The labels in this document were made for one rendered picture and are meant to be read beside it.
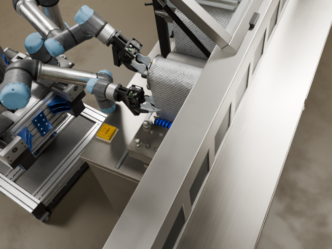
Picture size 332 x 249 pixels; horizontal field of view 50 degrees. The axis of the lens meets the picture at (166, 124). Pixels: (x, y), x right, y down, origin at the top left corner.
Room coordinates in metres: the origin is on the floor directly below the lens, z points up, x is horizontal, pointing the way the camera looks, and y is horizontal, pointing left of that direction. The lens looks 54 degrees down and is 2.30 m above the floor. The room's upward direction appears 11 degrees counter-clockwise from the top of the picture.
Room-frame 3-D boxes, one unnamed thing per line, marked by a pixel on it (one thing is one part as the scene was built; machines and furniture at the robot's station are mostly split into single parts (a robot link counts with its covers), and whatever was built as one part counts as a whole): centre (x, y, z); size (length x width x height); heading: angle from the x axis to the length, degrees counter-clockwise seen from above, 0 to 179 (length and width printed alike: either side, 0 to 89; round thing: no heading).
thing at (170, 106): (0.91, -0.06, 1.12); 0.23 x 0.01 x 0.18; 55
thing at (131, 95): (1.04, 0.13, 1.12); 0.12 x 0.08 x 0.09; 55
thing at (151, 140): (0.79, -0.03, 1.00); 0.40 x 0.16 x 0.06; 55
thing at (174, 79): (1.06, -0.17, 1.16); 0.39 x 0.23 x 0.51; 145
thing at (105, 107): (1.15, 0.26, 1.01); 0.11 x 0.08 x 0.11; 178
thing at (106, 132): (1.03, 0.29, 0.91); 0.07 x 0.07 x 0.02; 55
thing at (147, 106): (0.97, 0.05, 1.12); 0.09 x 0.03 x 0.06; 54
